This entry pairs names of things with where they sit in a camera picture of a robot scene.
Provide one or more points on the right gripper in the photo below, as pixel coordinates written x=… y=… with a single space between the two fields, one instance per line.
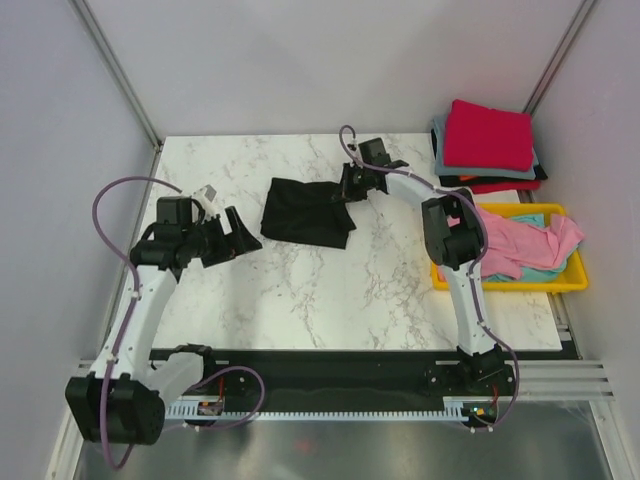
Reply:
x=346 y=192

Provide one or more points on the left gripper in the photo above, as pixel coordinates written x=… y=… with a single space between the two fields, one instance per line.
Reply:
x=238 y=242

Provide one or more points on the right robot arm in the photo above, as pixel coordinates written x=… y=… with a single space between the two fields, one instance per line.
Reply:
x=455 y=240

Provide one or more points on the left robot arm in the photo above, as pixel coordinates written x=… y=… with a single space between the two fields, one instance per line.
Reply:
x=123 y=398

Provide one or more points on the folded grey t-shirt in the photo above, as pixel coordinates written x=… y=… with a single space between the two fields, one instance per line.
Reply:
x=437 y=141

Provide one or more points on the folded dark red t-shirt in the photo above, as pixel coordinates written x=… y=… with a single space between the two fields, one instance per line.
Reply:
x=527 y=185

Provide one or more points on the pink t-shirt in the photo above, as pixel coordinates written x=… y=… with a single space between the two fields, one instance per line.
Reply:
x=525 y=240

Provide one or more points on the teal t-shirt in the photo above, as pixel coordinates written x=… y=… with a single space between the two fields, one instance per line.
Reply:
x=545 y=272

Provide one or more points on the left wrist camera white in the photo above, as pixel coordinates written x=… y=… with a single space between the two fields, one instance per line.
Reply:
x=205 y=197

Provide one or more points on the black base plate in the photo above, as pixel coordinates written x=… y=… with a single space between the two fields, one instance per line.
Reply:
x=316 y=381

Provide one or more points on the right aluminium frame post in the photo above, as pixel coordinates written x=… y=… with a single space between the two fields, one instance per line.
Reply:
x=577 y=24

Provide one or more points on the aluminium frame post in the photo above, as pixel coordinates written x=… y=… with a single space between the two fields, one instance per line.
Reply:
x=577 y=24
x=96 y=34

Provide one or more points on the left aluminium frame post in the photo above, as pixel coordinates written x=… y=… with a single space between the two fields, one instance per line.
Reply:
x=96 y=34

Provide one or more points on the white cable duct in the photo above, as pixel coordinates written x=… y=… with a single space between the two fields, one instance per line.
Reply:
x=196 y=410

